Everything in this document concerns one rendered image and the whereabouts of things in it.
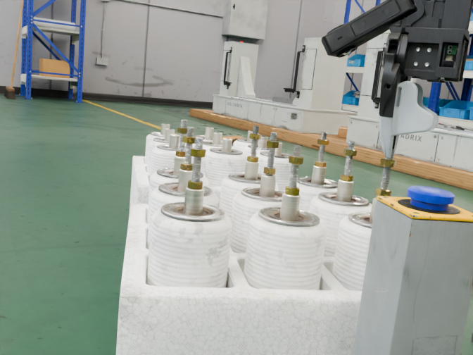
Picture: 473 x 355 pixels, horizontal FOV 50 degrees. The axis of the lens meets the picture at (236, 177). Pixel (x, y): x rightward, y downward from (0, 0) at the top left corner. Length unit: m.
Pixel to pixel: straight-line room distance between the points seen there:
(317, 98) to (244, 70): 1.35
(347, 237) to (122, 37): 6.51
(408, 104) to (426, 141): 2.41
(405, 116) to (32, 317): 0.65
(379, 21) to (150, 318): 0.42
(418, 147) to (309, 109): 1.15
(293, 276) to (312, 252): 0.03
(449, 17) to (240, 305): 0.39
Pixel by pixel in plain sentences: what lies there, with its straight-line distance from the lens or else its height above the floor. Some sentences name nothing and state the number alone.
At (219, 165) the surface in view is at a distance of 1.11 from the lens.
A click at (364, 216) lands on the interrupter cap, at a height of 0.25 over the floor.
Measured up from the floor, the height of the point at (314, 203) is 0.25.
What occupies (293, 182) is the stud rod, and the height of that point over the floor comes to 0.30.
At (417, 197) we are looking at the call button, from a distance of 0.47.
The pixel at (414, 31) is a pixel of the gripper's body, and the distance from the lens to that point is 0.62.
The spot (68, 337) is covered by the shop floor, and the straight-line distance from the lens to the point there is 0.86.
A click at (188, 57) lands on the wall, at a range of 7.34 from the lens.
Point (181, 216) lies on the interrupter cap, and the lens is 0.57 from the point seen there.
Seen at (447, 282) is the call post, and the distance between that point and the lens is 0.48.
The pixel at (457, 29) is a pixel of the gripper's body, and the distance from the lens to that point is 0.62.
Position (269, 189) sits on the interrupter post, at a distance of 0.73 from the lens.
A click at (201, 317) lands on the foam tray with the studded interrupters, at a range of 0.57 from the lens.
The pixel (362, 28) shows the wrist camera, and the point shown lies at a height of 0.48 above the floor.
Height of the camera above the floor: 0.41
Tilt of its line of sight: 11 degrees down
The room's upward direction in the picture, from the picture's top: 6 degrees clockwise
